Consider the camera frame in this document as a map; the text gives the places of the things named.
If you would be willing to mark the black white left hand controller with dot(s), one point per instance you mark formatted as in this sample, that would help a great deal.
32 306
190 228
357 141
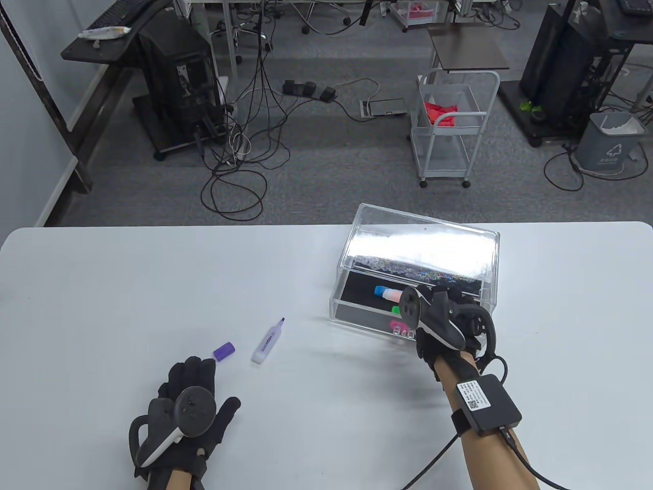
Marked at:
191 411

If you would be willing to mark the black right hand controller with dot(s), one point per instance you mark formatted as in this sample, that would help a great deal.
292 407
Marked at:
444 324

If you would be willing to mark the grey trash bin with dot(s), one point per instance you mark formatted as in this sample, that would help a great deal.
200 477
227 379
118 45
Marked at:
609 145

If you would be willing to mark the person's right forearm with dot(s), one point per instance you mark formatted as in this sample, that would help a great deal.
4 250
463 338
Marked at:
490 459

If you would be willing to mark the red cloth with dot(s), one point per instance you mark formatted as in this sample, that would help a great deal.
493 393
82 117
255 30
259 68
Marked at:
440 115

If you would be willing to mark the person's right hand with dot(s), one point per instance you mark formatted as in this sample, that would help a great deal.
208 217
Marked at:
428 347

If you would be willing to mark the black keyboard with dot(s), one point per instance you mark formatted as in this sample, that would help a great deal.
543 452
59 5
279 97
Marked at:
115 13

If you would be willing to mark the black square wrist box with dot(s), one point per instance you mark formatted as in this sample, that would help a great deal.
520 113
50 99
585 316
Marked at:
487 403

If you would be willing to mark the black power strip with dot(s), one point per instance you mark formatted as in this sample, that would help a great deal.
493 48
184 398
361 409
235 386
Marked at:
308 89

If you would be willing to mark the small green plant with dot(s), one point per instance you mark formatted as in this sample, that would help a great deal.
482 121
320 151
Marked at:
528 106

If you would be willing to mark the person's right fingers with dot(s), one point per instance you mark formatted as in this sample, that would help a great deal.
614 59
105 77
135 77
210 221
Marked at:
443 293

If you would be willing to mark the brown side table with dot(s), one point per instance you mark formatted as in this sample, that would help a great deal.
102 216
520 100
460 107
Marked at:
467 48

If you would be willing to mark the blue and pink marker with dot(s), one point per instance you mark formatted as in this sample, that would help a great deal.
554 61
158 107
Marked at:
388 293

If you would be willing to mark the pink highlighter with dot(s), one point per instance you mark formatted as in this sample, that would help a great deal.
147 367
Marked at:
399 324

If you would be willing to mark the person's left forearm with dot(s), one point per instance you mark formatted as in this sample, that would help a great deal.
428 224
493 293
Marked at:
176 481

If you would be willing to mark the white tube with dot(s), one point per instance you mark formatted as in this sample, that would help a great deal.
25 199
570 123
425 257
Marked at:
104 32

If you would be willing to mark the black desk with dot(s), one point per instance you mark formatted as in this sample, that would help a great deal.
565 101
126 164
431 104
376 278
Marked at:
102 51

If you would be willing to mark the person's left thumb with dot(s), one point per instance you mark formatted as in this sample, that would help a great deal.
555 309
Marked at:
229 413

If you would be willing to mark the person's left hand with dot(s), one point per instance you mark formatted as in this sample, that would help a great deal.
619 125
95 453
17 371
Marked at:
211 436

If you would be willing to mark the purple highlighter pen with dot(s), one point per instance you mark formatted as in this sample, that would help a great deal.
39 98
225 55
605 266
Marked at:
266 344

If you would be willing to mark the purple highlighter cap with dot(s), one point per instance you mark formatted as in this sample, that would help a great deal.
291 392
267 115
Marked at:
224 351

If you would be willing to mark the clear acrylic drawer box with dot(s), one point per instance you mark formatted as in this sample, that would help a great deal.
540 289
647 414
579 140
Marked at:
418 245

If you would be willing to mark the floor socket box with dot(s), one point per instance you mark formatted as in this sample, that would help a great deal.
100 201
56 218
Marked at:
385 108

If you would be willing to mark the large black computer tower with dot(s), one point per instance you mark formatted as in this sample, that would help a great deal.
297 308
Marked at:
566 66

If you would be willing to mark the office chair wheel base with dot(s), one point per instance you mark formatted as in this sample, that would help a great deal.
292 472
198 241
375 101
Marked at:
326 18

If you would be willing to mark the clear drawer with black liner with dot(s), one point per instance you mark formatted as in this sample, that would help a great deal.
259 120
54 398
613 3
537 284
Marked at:
362 306

